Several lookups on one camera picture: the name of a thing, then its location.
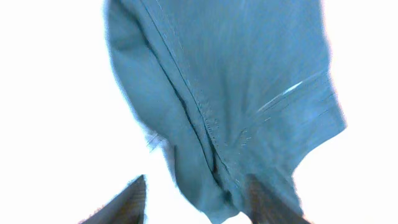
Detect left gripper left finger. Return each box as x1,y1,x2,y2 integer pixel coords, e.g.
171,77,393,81
82,175,146,224

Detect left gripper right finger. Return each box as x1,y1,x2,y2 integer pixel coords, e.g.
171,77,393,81
246,177,310,224

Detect black shorts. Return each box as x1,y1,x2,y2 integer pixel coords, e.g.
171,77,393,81
106,0,345,223

